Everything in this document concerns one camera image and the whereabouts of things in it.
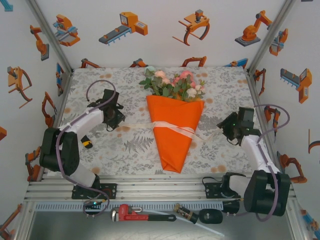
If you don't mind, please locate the aluminium rail deck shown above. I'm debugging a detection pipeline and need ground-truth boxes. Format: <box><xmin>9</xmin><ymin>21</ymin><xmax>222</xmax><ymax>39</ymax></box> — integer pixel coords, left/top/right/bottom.
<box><xmin>23</xmin><ymin>174</ymin><xmax>298</xmax><ymax>204</ymax></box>

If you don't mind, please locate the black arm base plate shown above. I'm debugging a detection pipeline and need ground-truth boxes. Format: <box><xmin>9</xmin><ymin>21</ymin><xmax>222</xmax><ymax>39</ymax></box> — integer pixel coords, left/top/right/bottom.
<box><xmin>71</xmin><ymin>183</ymin><xmax>118</xmax><ymax>200</ymax></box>
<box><xmin>204</xmin><ymin>182</ymin><xmax>250</xmax><ymax>201</ymax></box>

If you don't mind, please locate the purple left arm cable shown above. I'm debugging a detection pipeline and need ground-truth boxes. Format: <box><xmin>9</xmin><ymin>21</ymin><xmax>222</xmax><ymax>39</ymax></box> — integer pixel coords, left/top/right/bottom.
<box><xmin>55</xmin><ymin>79</ymin><xmax>117</xmax><ymax>220</ymax></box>

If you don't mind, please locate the cream ribbon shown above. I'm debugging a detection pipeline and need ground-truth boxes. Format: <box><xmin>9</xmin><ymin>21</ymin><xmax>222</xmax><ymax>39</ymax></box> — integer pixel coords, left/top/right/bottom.
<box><xmin>121</xmin><ymin>120</ymin><xmax>221</xmax><ymax>144</ymax></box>

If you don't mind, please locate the aluminium frame post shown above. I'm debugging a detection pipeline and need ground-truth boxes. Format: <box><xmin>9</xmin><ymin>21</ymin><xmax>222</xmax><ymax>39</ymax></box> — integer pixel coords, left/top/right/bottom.
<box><xmin>283</xmin><ymin>199</ymin><xmax>310</xmax><ymax>240</ymax></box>
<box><xmin>246</xmin><ymin>0</ymin><xmax>298</xmax><ymax>75</ymax></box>
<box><xmin>13</xmin><ymin>201</ymin><xmax>36</xmax><ymax>240</ymax></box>
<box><xmin>24</xmin><ymin>0</ymin><xmax>75</xmax><ymax>74</ymax></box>

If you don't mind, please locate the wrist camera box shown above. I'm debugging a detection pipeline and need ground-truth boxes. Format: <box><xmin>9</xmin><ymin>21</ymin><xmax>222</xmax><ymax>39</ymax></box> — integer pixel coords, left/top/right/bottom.
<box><xmin>103</xmin><ymin>89</ymin><xmax>119</xmax><ymax>106</ymax></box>
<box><xmin>237</xmin><ymin>107</ymin><xmax>255</xmax><ymax>125</ymax></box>

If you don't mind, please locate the orange wrapping paper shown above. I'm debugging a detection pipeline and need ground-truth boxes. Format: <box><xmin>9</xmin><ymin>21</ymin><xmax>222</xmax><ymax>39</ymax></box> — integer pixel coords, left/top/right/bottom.
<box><xmin>145</xmin><ymin>94</ymin><xmax>205</xmax><ymax>173</ymax></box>

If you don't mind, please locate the aluminium side rail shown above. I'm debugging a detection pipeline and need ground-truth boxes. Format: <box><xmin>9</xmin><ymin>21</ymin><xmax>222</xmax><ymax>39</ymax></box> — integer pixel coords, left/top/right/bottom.
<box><xmin>245</xmin><ymin>67</ymin><xmax>286</xmax><ymax>181</ymax></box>
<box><xmin>37</xmin><ymin>68</ymin><xmax>75</xmax><ymax>182</ymax></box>

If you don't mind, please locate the small circuit board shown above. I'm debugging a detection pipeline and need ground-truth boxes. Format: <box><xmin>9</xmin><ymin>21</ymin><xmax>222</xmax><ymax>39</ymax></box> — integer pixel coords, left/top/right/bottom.
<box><xmin>83</xmin><ymin>199</ymin><xmax>103</xmax><ymax>213</ymax></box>

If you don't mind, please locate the grey slotted cable duct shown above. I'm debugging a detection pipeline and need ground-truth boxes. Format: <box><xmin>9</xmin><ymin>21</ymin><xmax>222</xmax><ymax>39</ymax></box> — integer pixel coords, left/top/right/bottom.
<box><xmin>33</xmin><ymin>201</ymin><xmax>225</xmax><ymax>212</ymax></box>

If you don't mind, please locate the peach fake flower spray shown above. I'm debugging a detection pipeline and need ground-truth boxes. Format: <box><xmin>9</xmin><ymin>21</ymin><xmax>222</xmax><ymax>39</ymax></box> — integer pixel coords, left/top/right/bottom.
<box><xmin>153</xmin><ymin>69</ymin><xmax>176</xmax><ymax>97</ymax></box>

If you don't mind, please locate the pink fake rose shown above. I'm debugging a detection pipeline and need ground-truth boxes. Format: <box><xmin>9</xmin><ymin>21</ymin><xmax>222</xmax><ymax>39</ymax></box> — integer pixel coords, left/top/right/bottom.
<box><xmin>172</xmin><ymin>70</ymin><xmax>198</xmax><ymax>101</ymax></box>

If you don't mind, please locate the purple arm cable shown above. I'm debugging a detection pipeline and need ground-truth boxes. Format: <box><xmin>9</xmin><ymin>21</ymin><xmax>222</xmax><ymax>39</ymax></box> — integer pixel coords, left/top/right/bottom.
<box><xmin>55</xmin><ymin>79</ymin><xmax>117</xmax><ymax>220</ymax></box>
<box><xmin>226</xmin><ymin>104</ymin><xmax>291</xmax><ymax>222</ymax></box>

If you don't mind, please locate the red pipe wrench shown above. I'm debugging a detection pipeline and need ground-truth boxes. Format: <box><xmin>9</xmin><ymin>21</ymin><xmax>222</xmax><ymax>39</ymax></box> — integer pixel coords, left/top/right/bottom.
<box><xmin>110</xmin><ymin>203</ymin><xmax>177</xmax><ymax>223</ymax></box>

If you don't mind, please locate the white plastic strip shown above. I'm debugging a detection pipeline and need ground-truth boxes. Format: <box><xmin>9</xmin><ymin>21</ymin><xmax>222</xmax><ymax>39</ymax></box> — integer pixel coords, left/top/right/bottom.
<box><xmin>174</xmin><ymin>215</ymin><xmax>225</xmax><ymax>237</ymax></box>

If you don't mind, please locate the floral print tablecloth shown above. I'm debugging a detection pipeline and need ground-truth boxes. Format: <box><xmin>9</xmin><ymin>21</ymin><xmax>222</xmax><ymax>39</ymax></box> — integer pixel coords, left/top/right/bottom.
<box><xmin>46</xmin><ymin>66</ymin><xmax>272</xmax><ymax>177</ymax></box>

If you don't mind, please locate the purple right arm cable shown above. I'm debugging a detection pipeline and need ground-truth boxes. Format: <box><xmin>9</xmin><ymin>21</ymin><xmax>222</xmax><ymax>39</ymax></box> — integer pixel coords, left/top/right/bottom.
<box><xmin>226</xmin><ymin>104</ymin><xmax>291</xmax><ymax>222</ymax></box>

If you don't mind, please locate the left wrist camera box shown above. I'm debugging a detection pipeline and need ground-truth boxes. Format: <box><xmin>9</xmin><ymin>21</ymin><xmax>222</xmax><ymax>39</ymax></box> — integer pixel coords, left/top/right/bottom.
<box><xmin>103</xmin><ymin>89</ymin><xmax>119</xmax><ymax>106</ymax></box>

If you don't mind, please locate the black oval plastic object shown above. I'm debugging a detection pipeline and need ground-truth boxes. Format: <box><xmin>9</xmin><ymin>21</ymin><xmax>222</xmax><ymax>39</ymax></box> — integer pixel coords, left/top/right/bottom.
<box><xmin>199</xmin><ymin>208</ymin><xmax>224</xmax><ymax>225</ymax></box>

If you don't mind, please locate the brass and black cylinder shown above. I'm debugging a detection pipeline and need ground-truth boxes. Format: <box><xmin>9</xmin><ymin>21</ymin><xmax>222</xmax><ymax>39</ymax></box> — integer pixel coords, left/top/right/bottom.
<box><xmin>174</xmin><ymin>202</ymin><xmax>200</xmax><ymax>225</ymax></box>

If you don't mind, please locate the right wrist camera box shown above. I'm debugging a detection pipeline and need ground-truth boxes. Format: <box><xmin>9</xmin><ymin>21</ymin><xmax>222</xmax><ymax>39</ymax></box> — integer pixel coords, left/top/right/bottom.
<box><xmin>237</xmin><ymin>107</ymin><xmax>255</xmax><ymax>125</ymax></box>

